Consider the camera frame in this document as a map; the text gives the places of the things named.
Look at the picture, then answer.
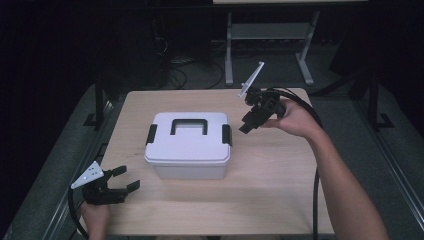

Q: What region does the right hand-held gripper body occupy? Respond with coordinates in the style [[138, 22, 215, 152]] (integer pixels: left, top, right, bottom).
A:
[[237, 61, 288, 130]]

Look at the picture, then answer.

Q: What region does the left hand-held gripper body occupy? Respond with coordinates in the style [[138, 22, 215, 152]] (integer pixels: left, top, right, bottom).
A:
[[70, 160, 130, 206]]

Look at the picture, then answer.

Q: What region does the white plastic storage box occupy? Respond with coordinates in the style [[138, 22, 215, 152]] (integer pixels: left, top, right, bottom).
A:
[[144, 158, 232, 180]]

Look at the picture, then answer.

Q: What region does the white lid with black handle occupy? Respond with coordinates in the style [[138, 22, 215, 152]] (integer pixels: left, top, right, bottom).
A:
[[143, 111, 234, 166]]

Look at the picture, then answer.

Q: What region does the person's left hand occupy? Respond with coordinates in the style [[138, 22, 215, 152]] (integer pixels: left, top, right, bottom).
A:
[[80, 201, 111, 240]]

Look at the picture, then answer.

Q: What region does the person's right hand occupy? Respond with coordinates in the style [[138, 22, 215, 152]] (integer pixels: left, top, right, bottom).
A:
[[261, 97, 323, 140]]

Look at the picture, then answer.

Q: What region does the grey metal stand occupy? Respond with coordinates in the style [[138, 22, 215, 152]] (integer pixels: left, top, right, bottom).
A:
[[224, 10, 321, 87]]

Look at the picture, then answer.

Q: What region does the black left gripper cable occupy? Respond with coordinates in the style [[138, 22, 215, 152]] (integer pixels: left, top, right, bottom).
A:
[[67, 186, 90, 240]]

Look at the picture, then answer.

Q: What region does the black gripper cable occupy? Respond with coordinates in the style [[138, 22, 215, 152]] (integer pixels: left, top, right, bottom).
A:
[[265, 86, 325, 240], [67, 186, 90, 240]]

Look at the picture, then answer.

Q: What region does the aluminium floor rail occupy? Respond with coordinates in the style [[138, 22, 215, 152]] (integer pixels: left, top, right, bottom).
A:
[[354, 98, 424, 233], [41, 99, 116, 240]]

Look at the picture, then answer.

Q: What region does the black frame post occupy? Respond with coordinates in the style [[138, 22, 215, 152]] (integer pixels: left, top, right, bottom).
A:
[[367, 72, 395, 132], [83, 73, 106, 130]]

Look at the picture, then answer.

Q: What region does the tangle of floor cables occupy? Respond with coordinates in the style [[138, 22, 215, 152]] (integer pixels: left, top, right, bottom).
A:
[[162, 36, 225, 90]]

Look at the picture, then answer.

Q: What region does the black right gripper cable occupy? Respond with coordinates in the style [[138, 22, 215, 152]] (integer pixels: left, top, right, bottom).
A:
[[265, 86, 325, 240]]

